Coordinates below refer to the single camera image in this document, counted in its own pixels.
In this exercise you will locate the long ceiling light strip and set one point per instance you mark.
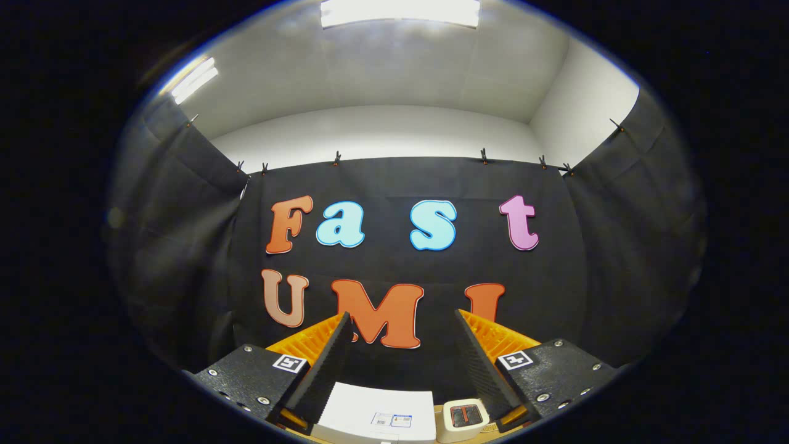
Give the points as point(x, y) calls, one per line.
point(194, 80)

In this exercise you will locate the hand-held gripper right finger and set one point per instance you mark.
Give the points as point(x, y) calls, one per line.
point(484, 370)

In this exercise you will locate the rectangular ceiling light panel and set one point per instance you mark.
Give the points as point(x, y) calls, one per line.
point(400, 12)

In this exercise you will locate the white toaster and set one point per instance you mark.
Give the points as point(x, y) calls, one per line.
point(465, 430)

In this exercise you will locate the row of black clips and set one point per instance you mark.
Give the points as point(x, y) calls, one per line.
point(484, 155)

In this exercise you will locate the white microwave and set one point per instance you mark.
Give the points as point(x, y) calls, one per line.
point(370, 413)

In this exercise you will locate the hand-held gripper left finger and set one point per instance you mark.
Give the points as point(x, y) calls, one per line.
point(320, 370)

